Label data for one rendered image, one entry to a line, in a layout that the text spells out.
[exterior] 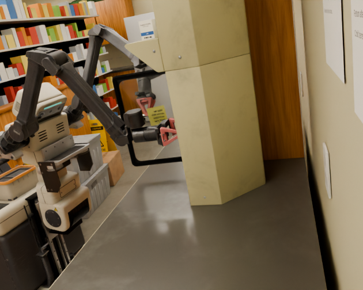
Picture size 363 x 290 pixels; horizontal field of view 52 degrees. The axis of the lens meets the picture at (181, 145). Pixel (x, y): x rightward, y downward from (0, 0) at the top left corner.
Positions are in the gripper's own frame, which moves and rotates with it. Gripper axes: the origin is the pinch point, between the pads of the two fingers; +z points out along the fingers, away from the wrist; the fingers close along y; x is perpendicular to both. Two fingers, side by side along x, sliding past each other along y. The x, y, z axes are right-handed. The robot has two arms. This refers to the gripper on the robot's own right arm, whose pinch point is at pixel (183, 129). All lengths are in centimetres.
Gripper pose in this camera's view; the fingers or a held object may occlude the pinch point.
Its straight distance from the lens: 135.8
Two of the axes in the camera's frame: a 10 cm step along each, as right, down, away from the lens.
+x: 2.0, 9.3, 3.1
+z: 9.5, -1.1, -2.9
